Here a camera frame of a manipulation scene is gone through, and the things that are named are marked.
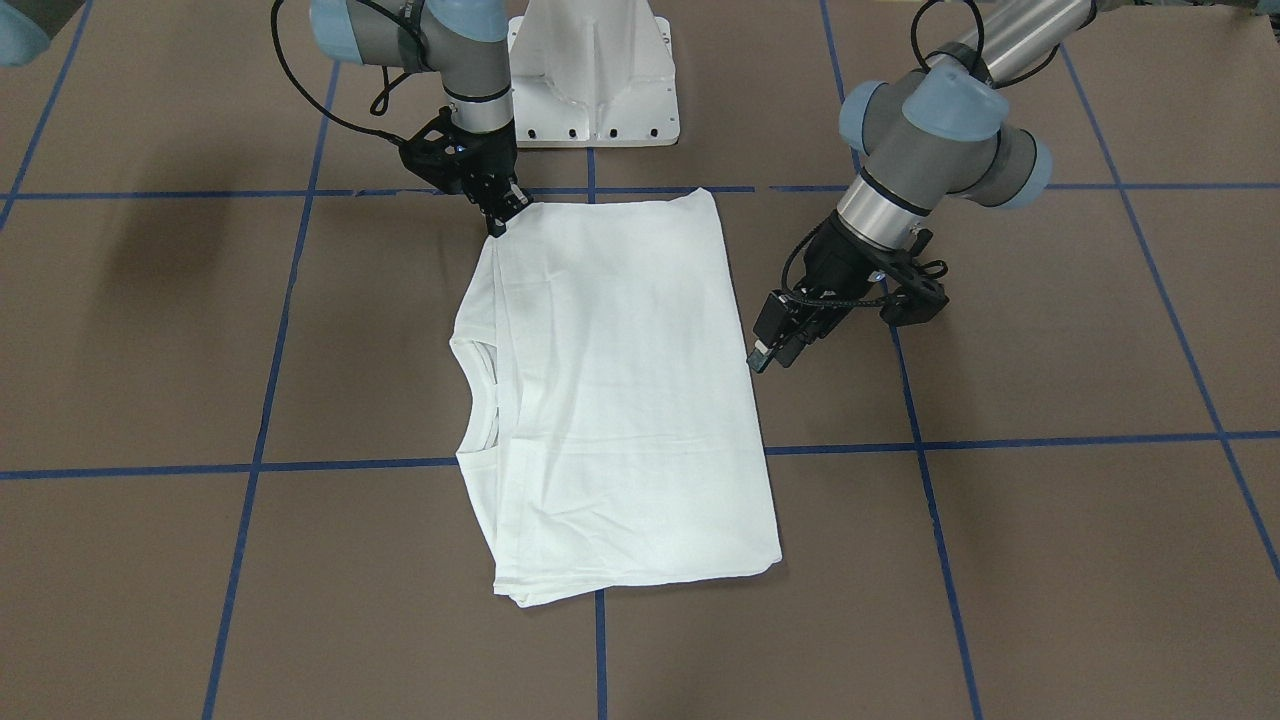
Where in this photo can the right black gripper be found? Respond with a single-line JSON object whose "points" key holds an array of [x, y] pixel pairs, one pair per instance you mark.
{"points": [[489, 162]]}

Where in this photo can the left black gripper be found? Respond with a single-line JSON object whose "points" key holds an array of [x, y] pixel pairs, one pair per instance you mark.
{"points": [[834, 259]]}

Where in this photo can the white long-sleeve printed shirt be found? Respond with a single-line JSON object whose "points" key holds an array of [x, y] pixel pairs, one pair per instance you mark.
{"points": [[613, 439]]}

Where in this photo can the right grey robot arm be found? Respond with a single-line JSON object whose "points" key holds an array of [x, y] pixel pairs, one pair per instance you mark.
{"points": [[464, 42]]}

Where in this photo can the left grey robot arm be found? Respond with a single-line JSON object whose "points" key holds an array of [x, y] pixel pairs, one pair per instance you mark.
{"points": [[940, 131]]}

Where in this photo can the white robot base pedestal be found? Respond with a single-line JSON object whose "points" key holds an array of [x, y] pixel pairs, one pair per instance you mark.
{"points": [[593, 75]]}

